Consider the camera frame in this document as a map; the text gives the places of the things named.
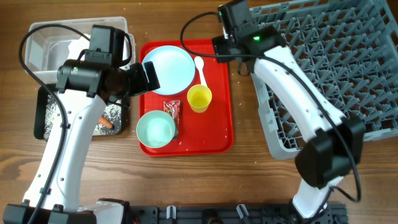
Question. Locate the black waste tray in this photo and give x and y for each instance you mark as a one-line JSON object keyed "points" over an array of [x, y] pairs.
{"points": [[38, 118]]}

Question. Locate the green bowl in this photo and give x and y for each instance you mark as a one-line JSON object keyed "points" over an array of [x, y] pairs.
{"points": [[155, 129]]}

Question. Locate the white napkin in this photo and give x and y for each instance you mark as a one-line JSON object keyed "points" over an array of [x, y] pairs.
{"points": [[76, 46]]}

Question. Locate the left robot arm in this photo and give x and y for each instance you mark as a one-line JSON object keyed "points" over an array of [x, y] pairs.
{"points": [[99, 76]]}

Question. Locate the white plastic spoon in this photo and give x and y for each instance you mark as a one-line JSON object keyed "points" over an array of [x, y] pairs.
{"points": [[199, 63]]}

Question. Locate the clear plastic bin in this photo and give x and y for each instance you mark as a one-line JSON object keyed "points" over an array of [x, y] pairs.
{"points": [[47, 49]]}

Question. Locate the white rice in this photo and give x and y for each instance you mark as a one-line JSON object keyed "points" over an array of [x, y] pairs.
{"points": [[112, 115]]}

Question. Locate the yellow plastic cup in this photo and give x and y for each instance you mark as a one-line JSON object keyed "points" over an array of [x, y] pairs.
{"points": [[199, 98]]}

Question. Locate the light blue plate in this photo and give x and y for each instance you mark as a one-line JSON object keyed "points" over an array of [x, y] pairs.
{"points": [[174, 67]]}

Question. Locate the red plastic tray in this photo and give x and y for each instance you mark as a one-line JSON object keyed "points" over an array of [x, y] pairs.
{"points": [[209, 132]]}

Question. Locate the red snack wrapper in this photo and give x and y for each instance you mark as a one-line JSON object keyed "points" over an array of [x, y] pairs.
{"points": [[172, 108]]}

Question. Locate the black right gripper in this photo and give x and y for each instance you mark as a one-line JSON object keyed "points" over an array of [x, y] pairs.
{"points": [[219, 47]]}

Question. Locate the grey dishwasher rack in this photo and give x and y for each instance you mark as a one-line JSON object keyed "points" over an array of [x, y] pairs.
{"points": [[348, 49]]}

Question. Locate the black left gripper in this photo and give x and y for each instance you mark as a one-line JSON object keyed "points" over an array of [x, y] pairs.
{"points": [[140, 84]]}

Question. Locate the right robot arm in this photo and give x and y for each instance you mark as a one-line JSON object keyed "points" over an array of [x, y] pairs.
{"points": [[333, 143]]}

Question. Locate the orange carrot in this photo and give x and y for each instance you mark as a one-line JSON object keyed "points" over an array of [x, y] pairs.
{"points": [[106, 123]]}

